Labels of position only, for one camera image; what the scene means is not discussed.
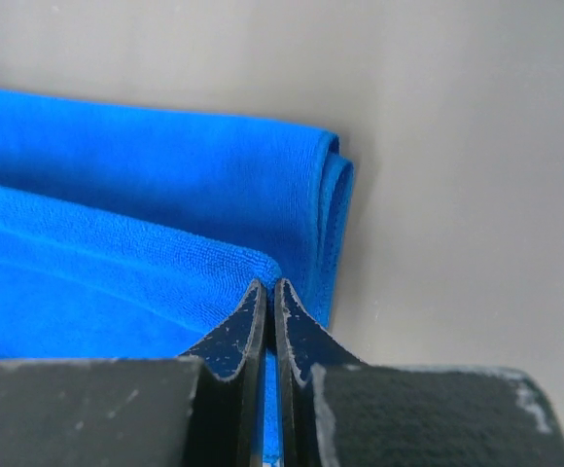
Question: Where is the blue towel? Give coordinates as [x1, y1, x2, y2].
[0, 90, 354, 465]

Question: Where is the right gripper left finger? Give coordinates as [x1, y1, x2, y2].
[0, 281, 267, 466]

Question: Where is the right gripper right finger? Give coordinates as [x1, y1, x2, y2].
[273, 279, 564, 466]

